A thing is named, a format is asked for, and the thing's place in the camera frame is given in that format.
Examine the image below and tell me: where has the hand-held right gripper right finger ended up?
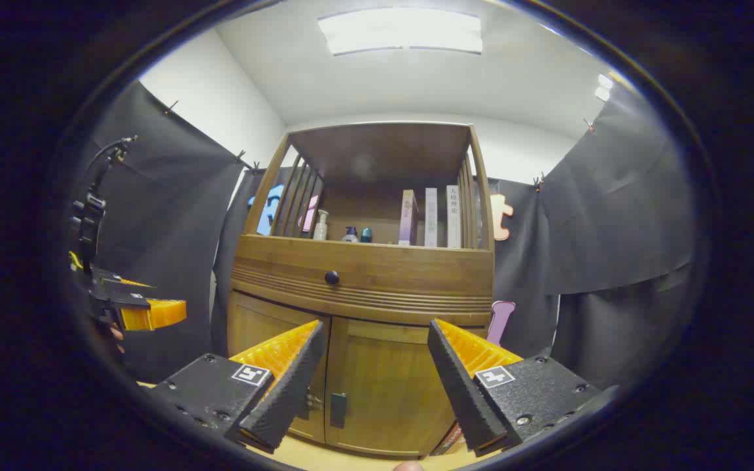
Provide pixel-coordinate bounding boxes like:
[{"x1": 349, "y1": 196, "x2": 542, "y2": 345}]
[{"x1": 427, "y1": 318, "x2": 620, "y2": 457}]

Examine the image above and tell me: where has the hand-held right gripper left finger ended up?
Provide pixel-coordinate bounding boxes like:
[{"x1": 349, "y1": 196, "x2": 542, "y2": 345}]
[{"x1": 147, "y1": 319, "x2": 327, "y2": 455}]

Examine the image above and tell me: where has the wooden cabinet door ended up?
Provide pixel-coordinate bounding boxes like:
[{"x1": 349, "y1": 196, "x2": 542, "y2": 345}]
[
  {"x1": 325, "y1": 316, "x2": 489, "y2": 457},
  {"x1": 228, "y1": 291, "x2": 331, "y2": 444}
]

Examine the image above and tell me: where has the wooden double-door shoe cabinet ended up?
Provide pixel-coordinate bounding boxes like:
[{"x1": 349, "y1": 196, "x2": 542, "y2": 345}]
[{"x1": 210, "y1": 121, "x2": 497, "y2": 459}]

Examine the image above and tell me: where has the brown book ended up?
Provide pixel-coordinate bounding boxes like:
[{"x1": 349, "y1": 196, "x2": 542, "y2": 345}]
[{"x1": 431, "y1": 424, "x2": 466, "y2": 457}]

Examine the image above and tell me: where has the black backdrop cloth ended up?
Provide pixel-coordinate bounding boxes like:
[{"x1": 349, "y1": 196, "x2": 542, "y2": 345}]
[{"x1": 69, "y1": 78, "x2": 702, "y2": 393}]

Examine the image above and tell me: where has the wooden ribbed drawer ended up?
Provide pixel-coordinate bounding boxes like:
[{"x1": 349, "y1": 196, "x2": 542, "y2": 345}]
[{"x1": 232, "y1": 235, "x2": 494, "y2": 315}]

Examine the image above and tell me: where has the white book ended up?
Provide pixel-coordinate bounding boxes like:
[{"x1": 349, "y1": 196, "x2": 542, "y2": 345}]
[{"x1": 446, "y1": 184, "x2": 462, "y2": 249}]

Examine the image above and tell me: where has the pale lilac book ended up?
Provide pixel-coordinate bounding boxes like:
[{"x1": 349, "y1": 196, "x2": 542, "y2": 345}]
[{"x1": 424, "y1": 188, "x2": 439, "y2": 248}]

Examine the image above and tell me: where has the pink book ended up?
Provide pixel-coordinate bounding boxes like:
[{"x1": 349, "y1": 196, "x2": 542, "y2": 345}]
[{"x1": 399, "y1": 190, "x2": 418, "y2": 247}]

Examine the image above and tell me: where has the large ceiling light panel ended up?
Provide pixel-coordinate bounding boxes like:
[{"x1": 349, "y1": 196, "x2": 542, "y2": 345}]
[{"x1": 318, "y1": 8, "x2": 484, "y2": 56}]

